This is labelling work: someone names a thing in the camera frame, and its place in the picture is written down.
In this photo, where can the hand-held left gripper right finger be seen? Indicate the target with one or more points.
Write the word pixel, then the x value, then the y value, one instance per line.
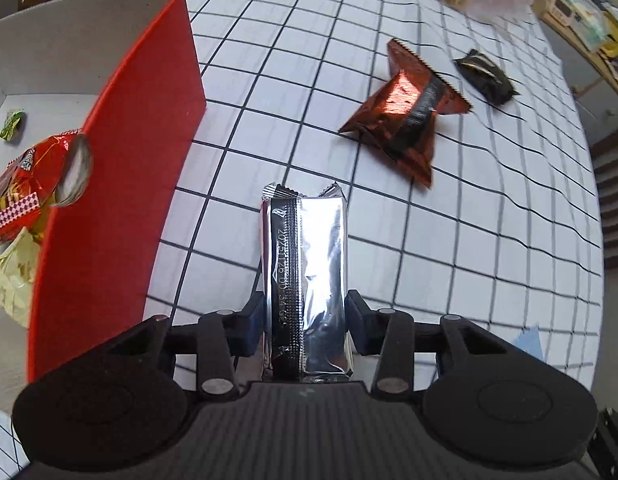
pixel 353 322

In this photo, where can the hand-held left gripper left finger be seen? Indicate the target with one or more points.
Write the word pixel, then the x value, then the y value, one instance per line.
pixel 256 322

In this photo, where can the silver foil snack packet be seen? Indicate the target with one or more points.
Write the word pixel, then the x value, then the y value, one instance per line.
pixel 319 270

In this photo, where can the red cardboard box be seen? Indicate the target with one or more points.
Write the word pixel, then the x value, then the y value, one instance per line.
pixel 129 185

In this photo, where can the pale green snack packet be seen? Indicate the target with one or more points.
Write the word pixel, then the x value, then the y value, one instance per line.
pixel 14 275

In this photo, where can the large red snack bag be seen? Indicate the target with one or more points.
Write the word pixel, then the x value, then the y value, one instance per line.
pixel 19 180

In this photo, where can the light blue snack packet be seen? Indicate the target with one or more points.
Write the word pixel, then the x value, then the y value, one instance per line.
pixel 530 345

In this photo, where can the red-brown foil chip bag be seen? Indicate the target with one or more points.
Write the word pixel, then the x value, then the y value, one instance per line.
pixel 399 110

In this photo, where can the small black snack packet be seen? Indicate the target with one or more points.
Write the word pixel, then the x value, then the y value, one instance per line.
pixel 489 77

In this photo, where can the dark wooden chair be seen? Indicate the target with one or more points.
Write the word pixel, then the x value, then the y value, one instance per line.
pixel 614 200

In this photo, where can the small green candy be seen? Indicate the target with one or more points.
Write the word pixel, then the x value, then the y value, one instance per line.
pixel 13 125

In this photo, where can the white kitchen timer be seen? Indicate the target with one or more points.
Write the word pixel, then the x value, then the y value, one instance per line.
pixel 563 9

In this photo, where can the yellow-green container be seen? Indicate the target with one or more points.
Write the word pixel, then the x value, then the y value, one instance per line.
pixel 616 35

